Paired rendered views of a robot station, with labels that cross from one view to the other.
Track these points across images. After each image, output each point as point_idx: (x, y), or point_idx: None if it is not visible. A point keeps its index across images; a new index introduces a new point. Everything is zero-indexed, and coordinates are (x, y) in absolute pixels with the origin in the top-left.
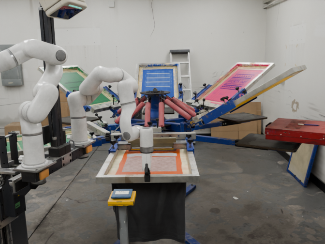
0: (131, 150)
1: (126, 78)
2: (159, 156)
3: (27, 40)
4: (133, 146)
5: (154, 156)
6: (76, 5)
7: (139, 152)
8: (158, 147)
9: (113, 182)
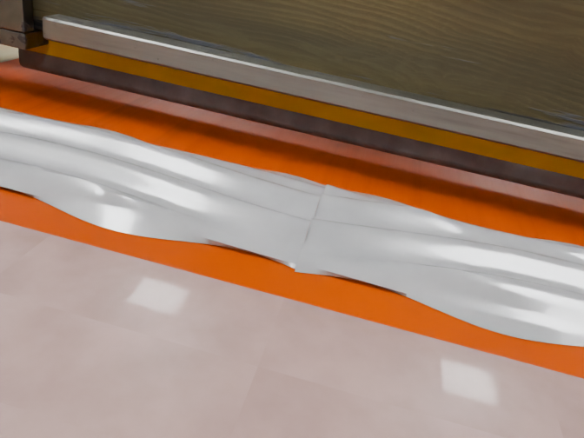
0: (56, 61)
1: None
2: (481, 337)
3: None
4: (73, 3)
5: (348, 278)
6: None
7: (158, 116)
8: (456, 120)
9: None
